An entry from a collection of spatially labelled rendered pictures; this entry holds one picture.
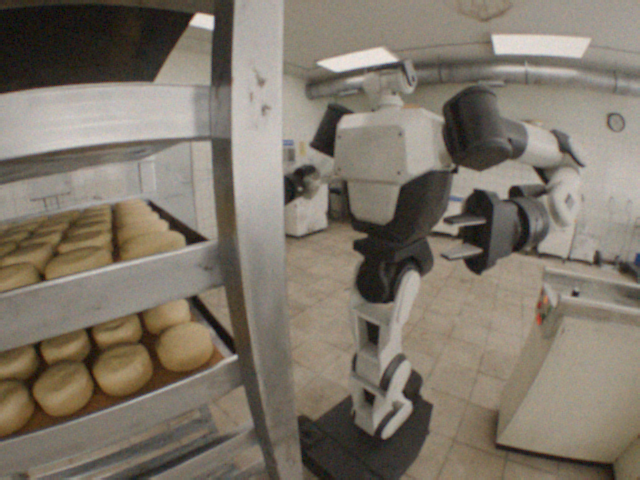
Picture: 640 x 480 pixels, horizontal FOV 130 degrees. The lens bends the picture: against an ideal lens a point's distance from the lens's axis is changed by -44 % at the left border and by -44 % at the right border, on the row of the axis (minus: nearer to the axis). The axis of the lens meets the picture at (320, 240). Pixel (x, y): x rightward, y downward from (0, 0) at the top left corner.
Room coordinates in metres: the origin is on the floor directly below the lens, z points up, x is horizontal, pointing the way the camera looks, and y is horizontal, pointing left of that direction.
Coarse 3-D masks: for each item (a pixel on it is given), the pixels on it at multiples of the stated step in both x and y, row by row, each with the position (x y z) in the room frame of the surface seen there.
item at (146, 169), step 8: (144, 168) 0.46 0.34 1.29; (152, 168) 0.47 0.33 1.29; (144, 176) 0.46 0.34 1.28; (152, 176) 0.47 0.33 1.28; (144, 184) 0.46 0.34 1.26; (152, 184) 0.47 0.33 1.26; (144, 192) 0.46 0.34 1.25; (200, 408) 0.46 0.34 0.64; (208, 408) 0.47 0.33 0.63; (232, 464) 0.47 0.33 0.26
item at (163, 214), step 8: (152, 208) 0.42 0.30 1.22; (160, 208) 0.34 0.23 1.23; (160, 216) 0.34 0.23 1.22; (168, 216) 0.30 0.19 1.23; (168, 224) 0.29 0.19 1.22; (176, 224) 0.27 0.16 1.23; (184, 224) 0.24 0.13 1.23; (184, 232) 0.24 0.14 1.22; (192, 232) 0.22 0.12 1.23; (192, 240) 0.22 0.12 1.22; (200, 240) 0.20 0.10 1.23; (208, 240) 0.18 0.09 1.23
